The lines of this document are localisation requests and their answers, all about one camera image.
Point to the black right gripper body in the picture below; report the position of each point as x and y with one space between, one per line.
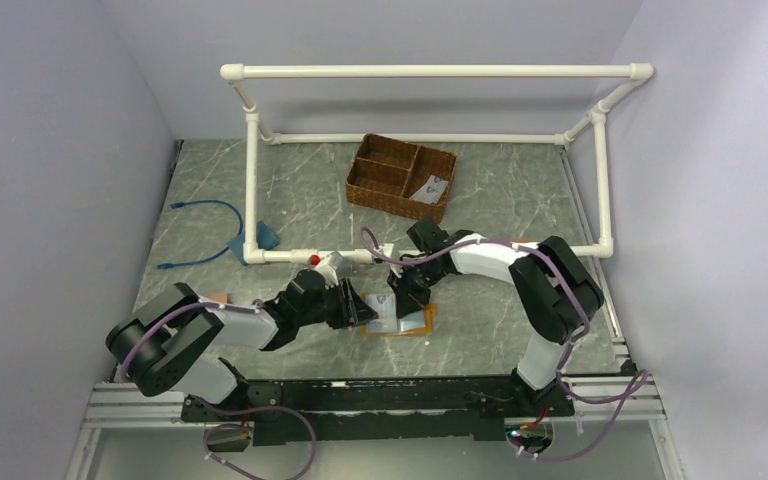
421 275

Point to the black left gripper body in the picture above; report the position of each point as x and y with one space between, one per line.
331 308

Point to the orange card holder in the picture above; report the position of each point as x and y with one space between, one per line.
427 321

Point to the blue credit cards stack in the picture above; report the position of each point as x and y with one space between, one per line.
384 318

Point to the white patterned credit card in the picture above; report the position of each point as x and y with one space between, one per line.
431 191

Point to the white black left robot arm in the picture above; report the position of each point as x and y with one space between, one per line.
164 345

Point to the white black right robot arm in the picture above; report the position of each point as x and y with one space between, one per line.
557 293

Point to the teal blue pouch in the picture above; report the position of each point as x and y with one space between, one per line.
266 239

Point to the brown woven wicker basket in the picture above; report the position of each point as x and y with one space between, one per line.
386 171

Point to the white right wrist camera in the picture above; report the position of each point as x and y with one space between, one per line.
386 253

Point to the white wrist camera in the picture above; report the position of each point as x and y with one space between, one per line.
332 266
386 253

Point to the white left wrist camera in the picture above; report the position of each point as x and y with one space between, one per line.
332 266

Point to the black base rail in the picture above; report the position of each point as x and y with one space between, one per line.
480 407

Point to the aluminium extrusion frame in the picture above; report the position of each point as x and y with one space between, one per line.
122 406

